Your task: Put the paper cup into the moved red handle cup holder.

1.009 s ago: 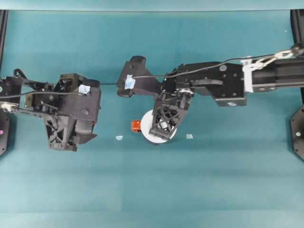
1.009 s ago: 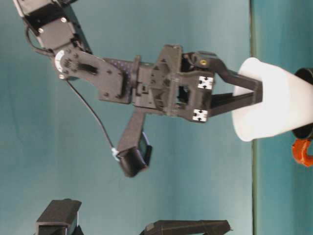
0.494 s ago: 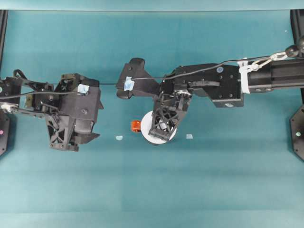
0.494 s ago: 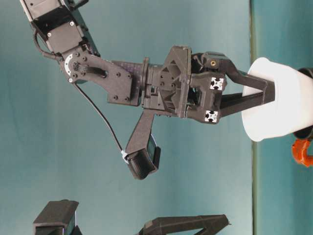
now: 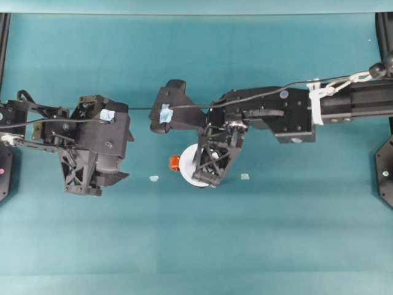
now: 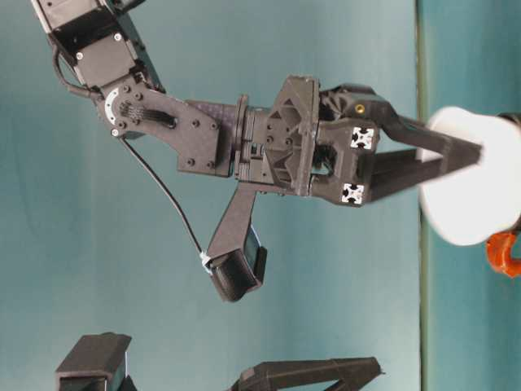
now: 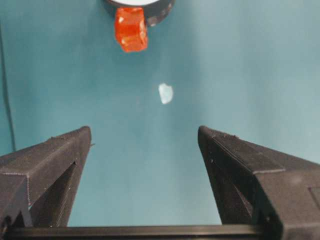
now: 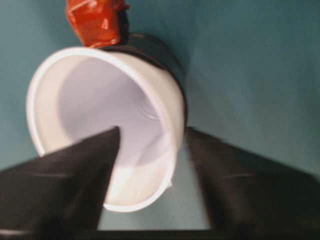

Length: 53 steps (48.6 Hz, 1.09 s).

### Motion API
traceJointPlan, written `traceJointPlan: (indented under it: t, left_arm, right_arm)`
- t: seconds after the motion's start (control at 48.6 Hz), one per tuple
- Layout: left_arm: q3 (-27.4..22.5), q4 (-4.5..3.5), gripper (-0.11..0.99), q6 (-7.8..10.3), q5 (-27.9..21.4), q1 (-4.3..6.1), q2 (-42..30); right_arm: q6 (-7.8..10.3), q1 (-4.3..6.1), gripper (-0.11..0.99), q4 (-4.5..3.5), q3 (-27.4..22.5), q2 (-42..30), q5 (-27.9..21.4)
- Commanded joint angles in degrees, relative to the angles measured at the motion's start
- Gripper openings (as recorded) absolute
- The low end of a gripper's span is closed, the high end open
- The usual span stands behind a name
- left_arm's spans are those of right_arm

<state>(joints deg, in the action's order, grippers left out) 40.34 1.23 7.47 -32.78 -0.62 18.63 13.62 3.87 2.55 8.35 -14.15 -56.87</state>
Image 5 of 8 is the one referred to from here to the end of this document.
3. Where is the white paper cup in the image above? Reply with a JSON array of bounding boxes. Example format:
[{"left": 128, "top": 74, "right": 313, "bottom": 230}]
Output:
[{"left": 179, "top": 143, "right": 228, "bottom": 188}]

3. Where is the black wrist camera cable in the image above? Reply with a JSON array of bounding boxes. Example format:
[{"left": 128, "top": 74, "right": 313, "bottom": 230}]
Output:
[
  {"left": 168, "top": 73, "right": 369, "bottom": 109},
  {"left": 0, "top": 118, "right": 105, "bottom": 128}
]

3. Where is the black bungee cord white hook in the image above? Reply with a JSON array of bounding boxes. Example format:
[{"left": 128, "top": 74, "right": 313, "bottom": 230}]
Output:
[{"left": 319, "top": 50, "right": 393, "bottom": 95}]

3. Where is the black frame post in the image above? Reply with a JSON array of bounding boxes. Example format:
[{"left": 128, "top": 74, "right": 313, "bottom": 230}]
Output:
[
  {"left": 376, "top": 12, "right": 393, "bottom": 74},
  {"left": 0, "top": 12, "right": 12, "bottom": 82}
]

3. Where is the black cup holder red handle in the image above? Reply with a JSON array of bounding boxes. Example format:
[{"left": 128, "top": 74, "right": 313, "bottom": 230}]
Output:
[{"left": 169, "top": 155, "right": 216, "bottom": 190}]

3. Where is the blue-green table cloth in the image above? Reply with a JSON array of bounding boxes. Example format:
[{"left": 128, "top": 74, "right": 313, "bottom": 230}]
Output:
[{"left": 0, "top": 12, "right": 393, "bottom": 295}]

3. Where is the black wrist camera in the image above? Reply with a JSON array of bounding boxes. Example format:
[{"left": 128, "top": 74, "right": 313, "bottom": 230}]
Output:
[
  {"left": 76, "top": 100, "right": 135, "bottom": 173},
  {"left": 148, "top": 79, "right": 211, "bottom": 134}
]

